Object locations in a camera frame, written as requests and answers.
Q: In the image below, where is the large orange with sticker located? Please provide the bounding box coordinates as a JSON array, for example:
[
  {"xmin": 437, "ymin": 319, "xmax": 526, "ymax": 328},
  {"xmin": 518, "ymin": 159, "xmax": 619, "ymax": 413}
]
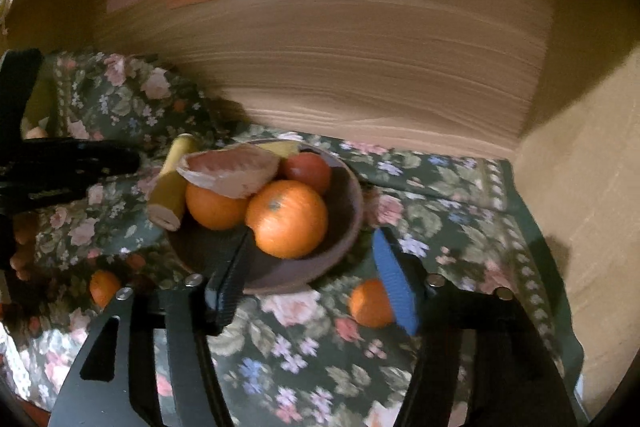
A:
[{"xmin": 245, "ymin": 180, "xmax": 329, "ymax": 259}]

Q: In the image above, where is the long yellow banana piece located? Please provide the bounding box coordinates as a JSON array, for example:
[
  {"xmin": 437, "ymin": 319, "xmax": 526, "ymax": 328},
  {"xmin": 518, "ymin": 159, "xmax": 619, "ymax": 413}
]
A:
[{"xmin": 148, "ymin": 133, "xmax": 198, "ymax": 232}]

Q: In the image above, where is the small mandarin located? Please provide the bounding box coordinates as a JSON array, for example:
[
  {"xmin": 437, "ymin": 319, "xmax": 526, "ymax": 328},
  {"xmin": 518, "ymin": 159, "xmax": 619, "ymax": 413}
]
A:
[
  {"xmin": 89, "ymin": 270, "xmax": 122, "ymax": 309},
  {"xmin": 349, "ymin": 279, "xmax": 395, "ymax": 329}
]

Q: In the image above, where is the short yellow banana piece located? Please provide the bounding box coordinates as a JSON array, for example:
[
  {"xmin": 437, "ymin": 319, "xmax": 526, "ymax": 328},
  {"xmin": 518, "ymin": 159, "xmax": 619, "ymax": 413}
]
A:
[{"xmin": 257, "ymin": 141, "xmax": 299, "ymax": 158}]

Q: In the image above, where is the dark round plate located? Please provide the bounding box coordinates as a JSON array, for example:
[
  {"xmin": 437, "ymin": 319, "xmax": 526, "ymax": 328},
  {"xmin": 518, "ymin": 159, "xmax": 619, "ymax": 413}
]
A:
[{"xmin": 162, "ymin": 141, "xmax": 363, "ymax": 294}]

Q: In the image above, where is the floral dark green cloth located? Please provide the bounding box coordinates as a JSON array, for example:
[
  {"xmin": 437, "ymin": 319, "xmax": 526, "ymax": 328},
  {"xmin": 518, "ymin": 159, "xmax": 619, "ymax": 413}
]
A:
[{"xmin": 1, "ymin": 52, "xmax": 582, "ymax": 426}]

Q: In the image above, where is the red tomato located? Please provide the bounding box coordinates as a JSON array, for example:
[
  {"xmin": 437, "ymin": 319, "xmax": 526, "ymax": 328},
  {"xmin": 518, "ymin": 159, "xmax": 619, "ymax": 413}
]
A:
[{"xmin": 281, "ymin": 152, "xmax": 332, "ymax": 195}]

